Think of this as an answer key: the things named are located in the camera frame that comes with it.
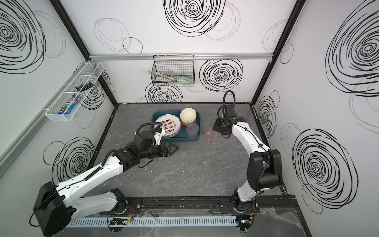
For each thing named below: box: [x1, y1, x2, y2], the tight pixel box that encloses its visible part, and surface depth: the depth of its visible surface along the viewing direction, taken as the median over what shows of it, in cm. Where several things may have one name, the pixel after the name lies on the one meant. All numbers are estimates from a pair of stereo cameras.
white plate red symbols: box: [153, 113, 182, 138], surface depth 107 cm
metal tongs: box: [147, 71, 178, 82], surface depth 88 cm
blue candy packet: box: [57, 95, 81, 115], surface depth 72 cm
